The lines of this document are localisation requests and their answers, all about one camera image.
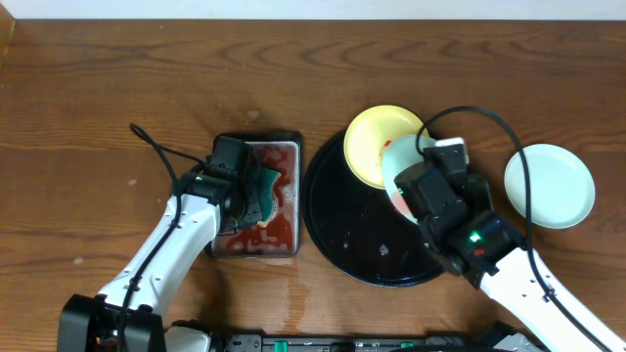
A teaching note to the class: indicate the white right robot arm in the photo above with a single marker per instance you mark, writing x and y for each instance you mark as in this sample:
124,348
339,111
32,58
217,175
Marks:
462,231

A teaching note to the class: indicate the light blue plate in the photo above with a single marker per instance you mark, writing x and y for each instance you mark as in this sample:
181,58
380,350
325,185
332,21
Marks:
562,188

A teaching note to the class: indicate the yellow plate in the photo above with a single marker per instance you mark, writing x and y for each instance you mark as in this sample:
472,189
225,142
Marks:
369,134

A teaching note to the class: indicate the pale green plate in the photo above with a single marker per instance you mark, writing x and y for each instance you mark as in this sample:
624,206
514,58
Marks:
398,156

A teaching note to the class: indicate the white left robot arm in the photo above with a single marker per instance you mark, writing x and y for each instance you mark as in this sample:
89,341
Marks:
127,313

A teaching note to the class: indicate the black rectangular wash tray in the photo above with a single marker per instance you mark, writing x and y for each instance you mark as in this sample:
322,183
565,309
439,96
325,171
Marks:
277,236

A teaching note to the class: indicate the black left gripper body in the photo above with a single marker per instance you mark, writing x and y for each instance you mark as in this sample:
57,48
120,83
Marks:
243,206

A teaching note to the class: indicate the green scrubbing sponge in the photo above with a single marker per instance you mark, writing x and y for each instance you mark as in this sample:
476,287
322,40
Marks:
266,181

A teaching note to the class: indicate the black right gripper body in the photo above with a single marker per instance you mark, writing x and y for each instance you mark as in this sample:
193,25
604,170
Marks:
472,201

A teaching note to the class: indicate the round black serving tray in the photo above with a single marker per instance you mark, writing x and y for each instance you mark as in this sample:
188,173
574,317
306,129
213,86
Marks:
356,227

